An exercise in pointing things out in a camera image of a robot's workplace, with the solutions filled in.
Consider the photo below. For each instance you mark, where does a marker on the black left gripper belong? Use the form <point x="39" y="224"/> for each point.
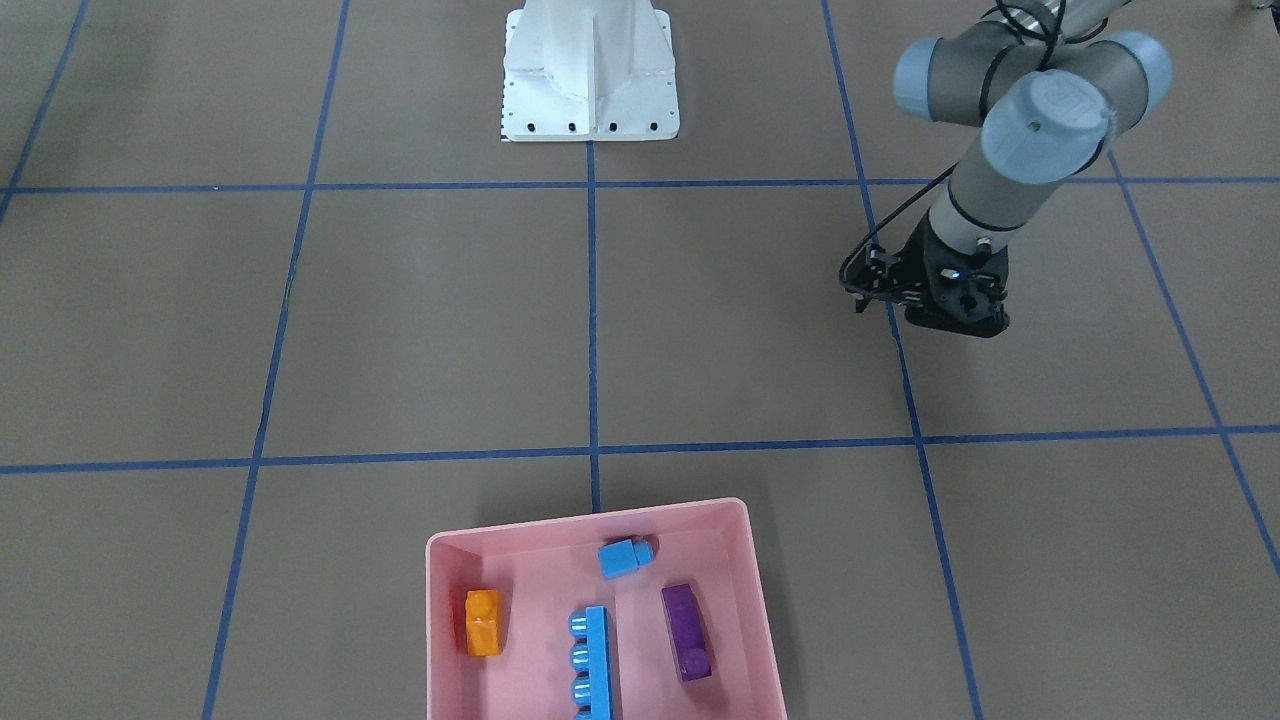
<point x="918" y="262"/>

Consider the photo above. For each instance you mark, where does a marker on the small blue toy block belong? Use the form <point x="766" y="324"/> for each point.
<point x="625" y="556"/>

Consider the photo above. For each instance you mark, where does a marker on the purple toy block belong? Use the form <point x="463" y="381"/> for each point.
<point x="687" y="633"/>

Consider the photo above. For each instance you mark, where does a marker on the long blue toy block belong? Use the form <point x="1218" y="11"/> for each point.
<point x="591" y="661"/>

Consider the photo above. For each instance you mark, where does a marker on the orange toy block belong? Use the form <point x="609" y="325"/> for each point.
<point x="482" y="622"/>

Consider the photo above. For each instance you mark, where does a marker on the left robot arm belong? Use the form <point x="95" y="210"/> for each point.
<point x="1049" y="92"/>

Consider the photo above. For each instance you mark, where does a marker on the pink plastic box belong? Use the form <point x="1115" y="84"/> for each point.
<point x="655" y="613"/>

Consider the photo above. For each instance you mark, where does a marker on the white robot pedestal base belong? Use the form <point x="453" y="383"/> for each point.
<point x="589" y="71"/>

